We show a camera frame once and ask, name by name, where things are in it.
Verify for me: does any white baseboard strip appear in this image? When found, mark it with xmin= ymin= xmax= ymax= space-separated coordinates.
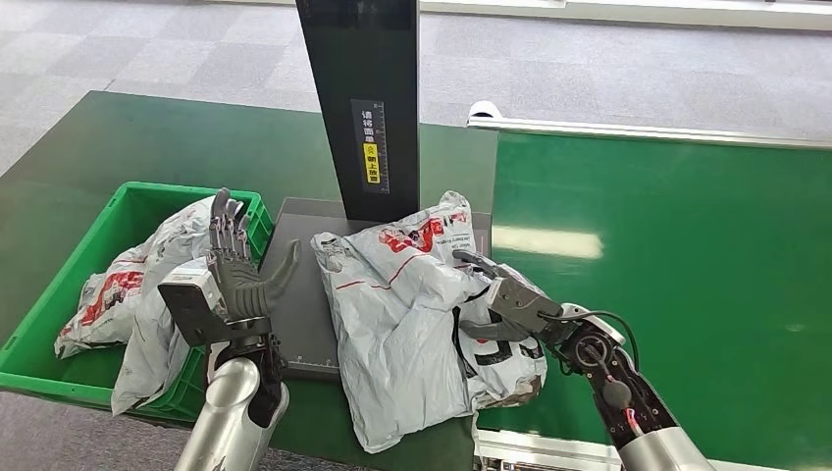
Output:
xmin=419 ymin=0 xmax=832 ymax=31

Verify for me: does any green plastic crate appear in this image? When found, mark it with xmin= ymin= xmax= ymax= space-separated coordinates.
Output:
xmin=0 ymin=181 xmax=275 ymax=424

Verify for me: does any plain grey mailer bag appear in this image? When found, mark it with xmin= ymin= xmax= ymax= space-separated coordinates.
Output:
xmin=110 ymin=259 xmax=213 ymax=417

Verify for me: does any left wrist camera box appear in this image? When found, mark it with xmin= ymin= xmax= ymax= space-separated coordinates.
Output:
xmin=157 ymin=258 xmax=229 ymax=347

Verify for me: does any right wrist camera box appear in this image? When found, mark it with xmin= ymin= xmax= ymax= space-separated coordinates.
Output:
xmin=486 ymin=276 xmax=565 ymax=336

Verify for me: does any large grey mailer bag package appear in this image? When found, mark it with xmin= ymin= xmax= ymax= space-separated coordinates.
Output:
xmin=310 ymin=189 xmax=549 ymax=455

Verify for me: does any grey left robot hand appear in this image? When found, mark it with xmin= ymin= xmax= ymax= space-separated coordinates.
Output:
xmin=206 ymin=188 xmax=301 ymax=321

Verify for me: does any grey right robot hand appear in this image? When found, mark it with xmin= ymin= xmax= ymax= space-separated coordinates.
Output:
xmin=452 ymin=249 xmax=535 ymax=345

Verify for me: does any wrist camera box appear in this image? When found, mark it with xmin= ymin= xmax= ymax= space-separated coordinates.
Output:
xmin=157 ymin=258 xmax=229 ymax=347
xmin=486 ymin=276 xmax=565 ymax=336

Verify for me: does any black inbound scanner machine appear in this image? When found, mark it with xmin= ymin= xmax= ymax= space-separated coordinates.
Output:
xmin=259 ymin=0 xmax=494 ymax=382

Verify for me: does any yellow and black label sticker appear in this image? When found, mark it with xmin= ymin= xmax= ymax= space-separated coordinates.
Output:
xmin=350 ymin=98 xmax=391 ymax=195

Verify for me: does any short silver conveyor rail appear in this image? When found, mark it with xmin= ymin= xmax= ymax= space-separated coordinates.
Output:
xmin=473 ymin=415 xmax=832 ymax=471

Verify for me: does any grey mailer bag red print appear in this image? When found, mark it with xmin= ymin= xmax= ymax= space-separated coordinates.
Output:
xmin=53 ymin=195 xmax=219 ymax=360

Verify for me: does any long silver conveyor rail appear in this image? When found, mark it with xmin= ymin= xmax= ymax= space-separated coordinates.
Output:
xmin=465 ymin=100 xmax=832 ymax=151

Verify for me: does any green conveyor belt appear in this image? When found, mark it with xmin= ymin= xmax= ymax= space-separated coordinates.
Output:
xmin=477 ymin=131 xmax=832 ymax=469

